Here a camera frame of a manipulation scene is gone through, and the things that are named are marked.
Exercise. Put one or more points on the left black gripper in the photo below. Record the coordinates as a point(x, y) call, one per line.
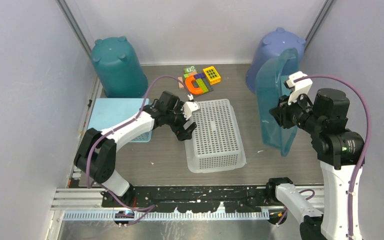
point(182, 134)

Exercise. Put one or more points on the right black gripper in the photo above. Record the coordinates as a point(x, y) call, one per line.
point(281, 112)

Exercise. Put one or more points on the white plastic basket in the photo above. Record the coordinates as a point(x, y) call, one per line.
point(216, 144)

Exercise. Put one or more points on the teal bottom basket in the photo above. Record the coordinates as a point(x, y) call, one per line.
point(269, 87)

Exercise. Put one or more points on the blue plastic bucket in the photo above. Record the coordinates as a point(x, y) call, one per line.
point(271, 46)

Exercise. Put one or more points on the light blue basket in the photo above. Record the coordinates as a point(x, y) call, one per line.
point(120, 115)

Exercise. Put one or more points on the teal plastic bucket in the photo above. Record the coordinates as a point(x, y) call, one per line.
point(118, 68)

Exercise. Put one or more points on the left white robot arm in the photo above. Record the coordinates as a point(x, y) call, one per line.
point(166, 101)

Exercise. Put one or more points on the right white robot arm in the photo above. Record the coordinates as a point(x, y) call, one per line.
point(338, 150)

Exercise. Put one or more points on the orange horseshoe toy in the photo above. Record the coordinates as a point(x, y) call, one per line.
point(189, 83)

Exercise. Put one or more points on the beige toy block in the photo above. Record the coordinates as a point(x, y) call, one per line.
point(180, 82)

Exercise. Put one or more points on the lime green building brick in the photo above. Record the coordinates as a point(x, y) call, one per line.
point(202, 85)

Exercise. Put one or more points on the green patterned toy tile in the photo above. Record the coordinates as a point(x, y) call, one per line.
point(189, 69)

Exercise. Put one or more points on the yellow grid toy block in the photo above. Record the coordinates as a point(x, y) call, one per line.
point(212, 75)

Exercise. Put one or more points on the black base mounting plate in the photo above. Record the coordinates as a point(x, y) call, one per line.
point(197, 198)

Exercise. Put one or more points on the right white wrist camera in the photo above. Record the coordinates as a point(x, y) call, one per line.
point(296, 87)

